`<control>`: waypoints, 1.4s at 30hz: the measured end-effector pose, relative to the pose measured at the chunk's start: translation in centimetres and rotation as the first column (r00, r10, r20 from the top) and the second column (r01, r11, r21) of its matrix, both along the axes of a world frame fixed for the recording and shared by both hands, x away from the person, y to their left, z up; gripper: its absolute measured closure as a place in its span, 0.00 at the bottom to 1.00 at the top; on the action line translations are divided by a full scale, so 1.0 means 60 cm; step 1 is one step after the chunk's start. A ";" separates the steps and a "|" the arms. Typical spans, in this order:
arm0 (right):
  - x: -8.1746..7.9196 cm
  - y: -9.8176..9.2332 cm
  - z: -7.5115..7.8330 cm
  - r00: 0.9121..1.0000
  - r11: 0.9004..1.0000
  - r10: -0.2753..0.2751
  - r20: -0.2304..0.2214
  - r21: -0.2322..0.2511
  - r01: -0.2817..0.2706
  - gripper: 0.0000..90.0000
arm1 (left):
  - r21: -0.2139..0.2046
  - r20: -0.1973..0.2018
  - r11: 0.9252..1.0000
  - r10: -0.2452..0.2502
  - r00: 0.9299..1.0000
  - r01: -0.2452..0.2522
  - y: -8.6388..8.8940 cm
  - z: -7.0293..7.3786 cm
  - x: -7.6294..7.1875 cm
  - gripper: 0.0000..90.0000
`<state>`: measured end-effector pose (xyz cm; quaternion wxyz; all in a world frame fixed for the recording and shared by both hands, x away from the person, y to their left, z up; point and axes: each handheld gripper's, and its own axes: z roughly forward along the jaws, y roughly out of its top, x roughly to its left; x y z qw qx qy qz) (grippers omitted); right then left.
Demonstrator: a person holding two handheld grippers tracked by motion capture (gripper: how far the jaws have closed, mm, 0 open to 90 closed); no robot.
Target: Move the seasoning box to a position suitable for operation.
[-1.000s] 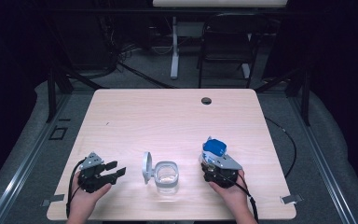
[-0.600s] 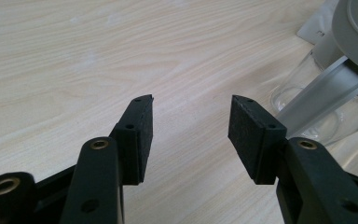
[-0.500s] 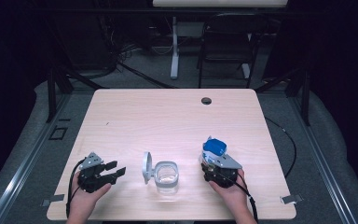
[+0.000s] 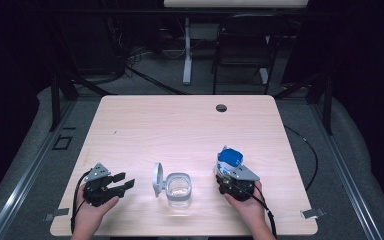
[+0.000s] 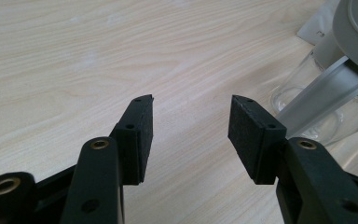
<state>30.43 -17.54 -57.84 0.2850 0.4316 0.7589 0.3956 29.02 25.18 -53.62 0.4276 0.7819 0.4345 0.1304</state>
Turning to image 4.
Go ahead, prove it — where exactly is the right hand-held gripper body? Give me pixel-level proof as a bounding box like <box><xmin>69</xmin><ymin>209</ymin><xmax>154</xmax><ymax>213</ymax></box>
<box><xmin>215</xmin><ymin>163</ymin><xmax>261</xmax><ymax>203</ymax></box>

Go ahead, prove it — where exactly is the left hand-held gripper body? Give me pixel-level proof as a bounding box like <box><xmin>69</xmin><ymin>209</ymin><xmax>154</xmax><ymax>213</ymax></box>
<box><xmin>81</xmin><ymin>162</ymin><xmax>128</xmax><ymax>208</ymax></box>

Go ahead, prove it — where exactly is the blue and white pouch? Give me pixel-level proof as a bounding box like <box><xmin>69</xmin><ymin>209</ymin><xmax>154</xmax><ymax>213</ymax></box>
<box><xmin>213</xmin><ymin>145</ymin><xmax>245</xmax><ymax>178</ymax></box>

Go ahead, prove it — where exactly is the clear jar with grey lid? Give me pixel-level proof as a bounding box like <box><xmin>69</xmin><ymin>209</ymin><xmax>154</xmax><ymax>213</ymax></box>
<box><xmin>151</xmin><ymin>162</ymin><xmax>193</xmax><ymax>209</ymax></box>

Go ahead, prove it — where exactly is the person's left hand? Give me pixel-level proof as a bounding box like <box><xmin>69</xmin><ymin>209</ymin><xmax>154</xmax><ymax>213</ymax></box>
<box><xmin>74</xmin><ymin>194</ymin><xmax>120</xmax><ymax>231</ymax></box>

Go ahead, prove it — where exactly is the person's right hand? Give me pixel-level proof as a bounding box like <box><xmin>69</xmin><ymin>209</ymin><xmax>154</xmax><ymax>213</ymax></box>
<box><xmin>224</xmin><ymin>181</ymin><xmax>265</xmax><ymax>223</ymax></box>

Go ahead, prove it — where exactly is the grey tape strip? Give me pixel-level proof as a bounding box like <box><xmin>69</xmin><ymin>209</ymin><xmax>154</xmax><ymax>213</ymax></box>
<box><xmin>43</xmin><ymin>207</ymin><xmax>70</xmax><ymax>223</ymax></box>
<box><xmin>300</xmin><ymin>208</ymin><xmax>326</xmax><ymax>220</ymax></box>

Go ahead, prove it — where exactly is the black metal stand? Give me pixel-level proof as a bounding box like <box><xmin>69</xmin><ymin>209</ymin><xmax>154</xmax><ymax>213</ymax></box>
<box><xmin>273</xmin><ymin>71</ymin><xmax>334</xmax><ymax>136</ymax></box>
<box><xmin>48</xmin><ymin>69</ymin><xmax>114</xmax><ymax>133</ymax></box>

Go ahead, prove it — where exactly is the white desk leg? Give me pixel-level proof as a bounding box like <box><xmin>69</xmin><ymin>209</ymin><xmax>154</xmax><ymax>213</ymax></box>
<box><xmin>182</xmin><ymin>17</ymin><xmax>194</xmax><ymax>86</ymax></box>

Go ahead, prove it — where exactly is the black folding chair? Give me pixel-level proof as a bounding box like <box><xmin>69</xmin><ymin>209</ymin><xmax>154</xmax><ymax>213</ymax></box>
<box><xmin>211</xmin><ymin>13</ymin><xmax>289</xmax><ymax>95</ymax></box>

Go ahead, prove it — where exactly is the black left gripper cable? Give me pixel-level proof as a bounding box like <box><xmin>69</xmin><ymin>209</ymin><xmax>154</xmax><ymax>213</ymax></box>
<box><xmin>70</xmin><ymin>169</ymin><xmax>93</xmax><ymax>234</ymax></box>

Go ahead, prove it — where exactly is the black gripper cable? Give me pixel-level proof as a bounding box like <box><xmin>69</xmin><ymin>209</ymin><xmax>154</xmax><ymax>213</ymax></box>
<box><xmin>70</xmin><ymin>169</ymin><xmax>93</xmax><ymax>234</ymax></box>
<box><xmin>252</xmin><ymin>184</ymin><xmax>278</xmax><ymax>240</ymax></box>

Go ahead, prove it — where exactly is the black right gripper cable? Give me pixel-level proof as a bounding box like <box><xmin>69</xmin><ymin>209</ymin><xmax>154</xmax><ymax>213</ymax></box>
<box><xmin>252</xmin><ymin>184</ymin><xmax>278</xmax><ymax>240</ymax></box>

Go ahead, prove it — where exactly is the black floor socket frame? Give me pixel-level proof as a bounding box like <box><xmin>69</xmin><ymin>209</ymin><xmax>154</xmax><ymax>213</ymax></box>
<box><xmin>52</xmin><ymin>134</ymin><xmax>74</xmax><ymax>151</ymax></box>

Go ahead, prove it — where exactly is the aluminium floor rail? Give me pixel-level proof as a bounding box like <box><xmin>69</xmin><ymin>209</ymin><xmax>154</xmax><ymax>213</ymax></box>
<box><xmin>308</xmin><ymin>99</ymin><xmax>384</xmax><ymax>240</ymax></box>
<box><xmin>0</xmin><ymin>99</ymin><xmax>78</xmax><ymax>240</ymax></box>

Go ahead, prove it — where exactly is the thin black floor cable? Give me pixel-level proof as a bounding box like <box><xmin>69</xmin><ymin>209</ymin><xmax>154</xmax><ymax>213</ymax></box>
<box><xmin>283</xmin><ymin>124</ymin><xmax>320</xmax><ymax>193</ymax></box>

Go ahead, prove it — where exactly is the thick black floor cable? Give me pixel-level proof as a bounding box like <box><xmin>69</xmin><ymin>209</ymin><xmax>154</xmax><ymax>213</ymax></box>
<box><xmin>124</xmin><ymin>64</ymin><xmax>189</xmax><ymax>96</ymax></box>

